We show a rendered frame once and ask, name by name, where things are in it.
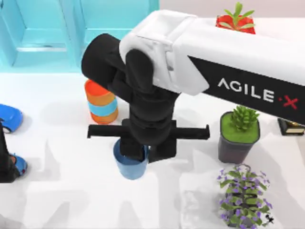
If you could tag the blue cup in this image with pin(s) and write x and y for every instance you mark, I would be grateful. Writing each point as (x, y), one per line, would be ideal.
(131, 169)

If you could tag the purple flowering plant in pot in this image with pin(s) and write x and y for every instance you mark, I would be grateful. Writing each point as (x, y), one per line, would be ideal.
(244, 198)

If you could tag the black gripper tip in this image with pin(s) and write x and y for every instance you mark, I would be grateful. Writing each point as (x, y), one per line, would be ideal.
(6, 155)

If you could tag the blue toy car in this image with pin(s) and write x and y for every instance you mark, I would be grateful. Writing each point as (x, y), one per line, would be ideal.
(12, 117)

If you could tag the red pot with green plant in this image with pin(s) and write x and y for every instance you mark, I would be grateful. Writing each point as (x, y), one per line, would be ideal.
(236, 22)

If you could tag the black and gold trophy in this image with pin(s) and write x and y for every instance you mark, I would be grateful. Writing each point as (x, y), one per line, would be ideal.
(291, 130)

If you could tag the light blue rack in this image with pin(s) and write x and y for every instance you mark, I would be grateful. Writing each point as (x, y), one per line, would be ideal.
(47, 35)

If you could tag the grey pot with green succulent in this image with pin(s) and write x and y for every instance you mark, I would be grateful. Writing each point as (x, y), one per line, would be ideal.
(238, 140)

